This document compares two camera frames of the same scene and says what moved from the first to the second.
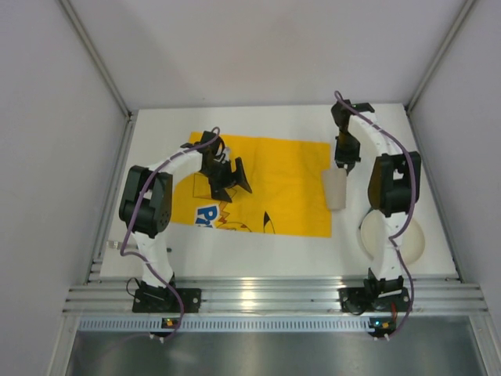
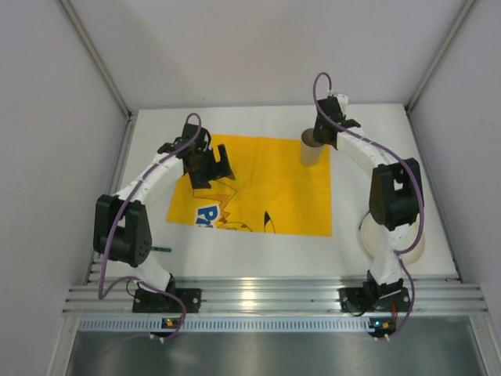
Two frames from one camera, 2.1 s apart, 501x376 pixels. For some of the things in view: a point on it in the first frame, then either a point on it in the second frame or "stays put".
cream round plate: [373, 230] stays put
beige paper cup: [335, 184] -> [311, 150]
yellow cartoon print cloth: [290, 182] stays put
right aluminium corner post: [438, 56] stays put
